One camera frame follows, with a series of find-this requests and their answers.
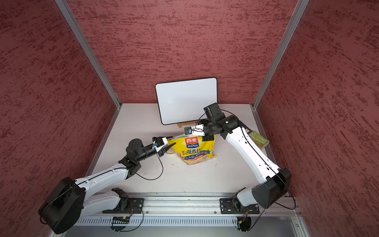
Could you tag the right aluminium corner post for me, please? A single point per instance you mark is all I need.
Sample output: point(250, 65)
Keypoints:
point(289, 31)

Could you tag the aluminium mounting rail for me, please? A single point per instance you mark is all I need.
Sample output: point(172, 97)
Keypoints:
point(207, 204)

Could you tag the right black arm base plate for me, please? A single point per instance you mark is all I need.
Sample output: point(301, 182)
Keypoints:
point(232, 206)

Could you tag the left aluminium corner post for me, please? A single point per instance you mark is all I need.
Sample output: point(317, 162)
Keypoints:
point(73, 24)

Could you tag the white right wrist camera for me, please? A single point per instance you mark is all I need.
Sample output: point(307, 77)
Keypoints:
point(197, 130)

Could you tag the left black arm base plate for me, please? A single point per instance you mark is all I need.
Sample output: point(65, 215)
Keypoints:
point(127, 206)

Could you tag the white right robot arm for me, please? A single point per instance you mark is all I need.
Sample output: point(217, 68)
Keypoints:
point(273, 181)

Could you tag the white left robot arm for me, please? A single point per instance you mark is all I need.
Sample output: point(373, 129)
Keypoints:
point(72, 200)

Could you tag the yellow oats bag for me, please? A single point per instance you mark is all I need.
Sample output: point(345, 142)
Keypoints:
point(192, 149)

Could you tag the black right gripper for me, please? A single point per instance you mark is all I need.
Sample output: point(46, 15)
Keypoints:
point(207, 137)

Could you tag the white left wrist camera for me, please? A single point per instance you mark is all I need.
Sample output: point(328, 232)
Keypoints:
point(159, 142)

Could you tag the aluminium corner post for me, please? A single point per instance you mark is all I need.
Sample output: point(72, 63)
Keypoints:
point(73, 24)
point(289, 31)

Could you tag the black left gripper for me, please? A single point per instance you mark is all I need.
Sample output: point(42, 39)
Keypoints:
point(164, 150)

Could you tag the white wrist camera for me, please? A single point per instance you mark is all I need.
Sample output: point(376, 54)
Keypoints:
point(197, 130)
point(159, 142)

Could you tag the white board black frame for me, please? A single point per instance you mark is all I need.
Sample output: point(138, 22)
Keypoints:
point(184, 101)

